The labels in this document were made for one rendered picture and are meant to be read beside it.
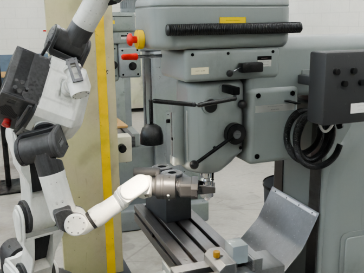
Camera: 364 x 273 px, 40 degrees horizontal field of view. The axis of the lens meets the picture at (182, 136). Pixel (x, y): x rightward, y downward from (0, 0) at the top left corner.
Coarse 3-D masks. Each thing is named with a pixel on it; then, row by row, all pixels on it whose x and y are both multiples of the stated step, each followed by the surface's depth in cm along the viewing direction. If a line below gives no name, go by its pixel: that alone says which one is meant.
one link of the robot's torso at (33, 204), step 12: (12, 132) 200; (12, 144) 200; (12, 156) 202; (24, 168) 200; (24, 180) 205; (36, 180) 209; (24, 192) 208; (36, 192) 209; (24, 204) 206; (36, 204) 205; (24, 216) 204; (36, 216) 205; (48, 216) 209; (36, 228) 207
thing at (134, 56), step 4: (124, 56) 164; (128, 56) 164; (132, 56) 165; (136, 56) 165; (140, 56) 166; (144, 56) 167; (148, 56) 167; (152, 56) 168; (156, 56) 168; (160, 56) 169
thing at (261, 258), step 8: (248, 248) 160; (248, 256) 155; (256, 256) 155; (264, 256) 164; (272, 256) 163; (192, 264) 158; (200, 264) 158; (240, 264) 160; (248, 264) 156; (256, 264) 153; (264, 264) 158; (272, 264) 158; (280, 264) 158; (176, 272) 153; (184, 272) 154; (192, 272) 155; (200, 272) 156; (208, 272) 155; (240, 272) 153; (248, 272) 153; (256, 272) 154; (264, 272) 155; (272, 272) 156; (280, 272) 157
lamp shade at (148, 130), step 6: (144, 126) 152; (150, 126) 150; (156, 126) 151; (144, 132) 150; (150, 132) 149; (156, 132) 150; (144, 138) 150; (150, 138) 149; (156, 138) 150; (162, 138) 152; (144, 144) 150; (150, 144) 150; (156, 144) 150
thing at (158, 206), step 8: (160, 168) 217; (168, 168) 216; (176, 176) 207; (184, 176) 210; (152, 200) 218; (160, 200) 210; (168, 200) 206; (176, 200) 208; (184, 200) 210; (152, 208) 219; (160, 208) 211; (168, 208) 207; (176, 208) 208; (184, 208) 210; (160, 216) 212; (168, 216) 207; (176, 216) 209; (184, 216) 211
